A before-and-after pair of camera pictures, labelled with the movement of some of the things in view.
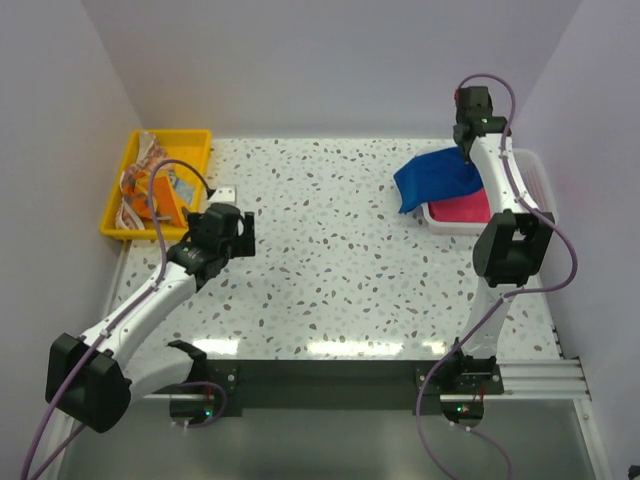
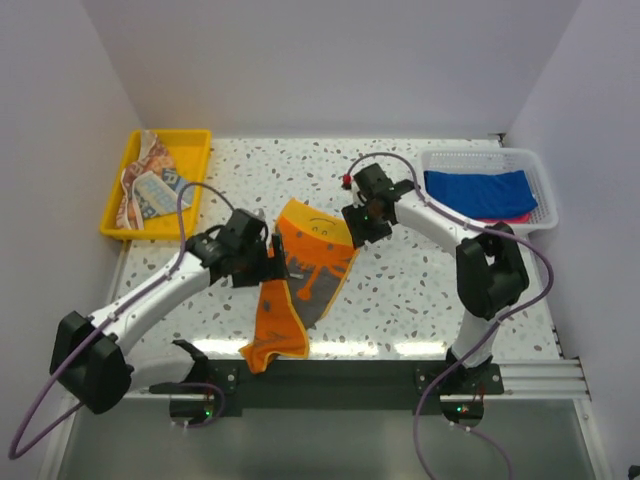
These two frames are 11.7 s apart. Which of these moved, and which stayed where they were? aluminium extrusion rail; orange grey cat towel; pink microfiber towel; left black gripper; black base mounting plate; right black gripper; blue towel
Moved: blue towel; orange grey cat towel; pink microfiber towel; right black gripper; left black gripper
Stayed: aluminium extrusion rail; black base mounting plate
